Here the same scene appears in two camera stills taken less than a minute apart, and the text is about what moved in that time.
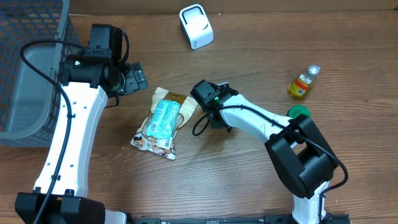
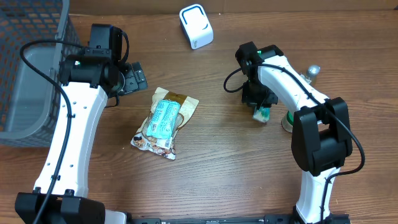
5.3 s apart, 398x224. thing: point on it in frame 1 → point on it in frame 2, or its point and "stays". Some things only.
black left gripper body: x=125 y=80 stays
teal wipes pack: x=163 y=119 stays
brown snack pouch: x=154 y=144 stays
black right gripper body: x=220 y=124 → x=257 y=94
